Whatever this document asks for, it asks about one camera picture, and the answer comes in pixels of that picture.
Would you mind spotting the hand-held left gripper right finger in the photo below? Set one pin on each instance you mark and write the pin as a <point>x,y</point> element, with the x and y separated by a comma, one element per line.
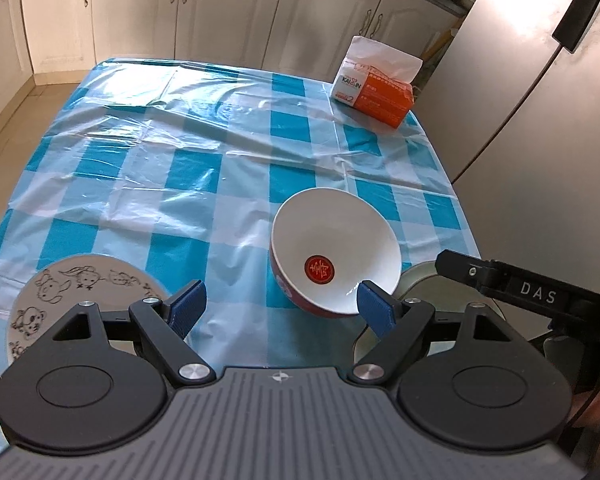
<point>377,310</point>

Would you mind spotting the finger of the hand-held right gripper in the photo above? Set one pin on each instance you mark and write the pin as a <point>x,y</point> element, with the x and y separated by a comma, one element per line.
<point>530,287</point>

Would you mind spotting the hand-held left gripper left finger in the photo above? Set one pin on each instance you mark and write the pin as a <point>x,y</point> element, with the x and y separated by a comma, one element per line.
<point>187,310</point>

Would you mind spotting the round green floral plate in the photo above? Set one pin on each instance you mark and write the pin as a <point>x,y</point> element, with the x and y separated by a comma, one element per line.
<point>422,280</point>

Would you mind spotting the red bowl white interior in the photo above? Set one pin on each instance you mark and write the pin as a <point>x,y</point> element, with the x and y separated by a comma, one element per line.
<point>330,240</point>

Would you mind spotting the beige cartoon animal plate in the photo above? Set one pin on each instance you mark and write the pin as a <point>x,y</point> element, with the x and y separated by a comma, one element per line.
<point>80,280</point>

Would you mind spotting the blue white checkered tablecloth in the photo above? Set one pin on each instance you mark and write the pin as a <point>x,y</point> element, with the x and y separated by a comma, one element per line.
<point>180,170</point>

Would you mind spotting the silver refrigerator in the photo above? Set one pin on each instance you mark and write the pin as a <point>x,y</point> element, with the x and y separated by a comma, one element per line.
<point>520,85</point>

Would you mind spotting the orange white tissue pack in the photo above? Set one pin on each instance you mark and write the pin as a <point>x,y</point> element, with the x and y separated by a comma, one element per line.
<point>380,92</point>

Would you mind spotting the cream kitchen cabinets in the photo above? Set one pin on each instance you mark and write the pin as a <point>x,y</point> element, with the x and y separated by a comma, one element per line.
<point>230,10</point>

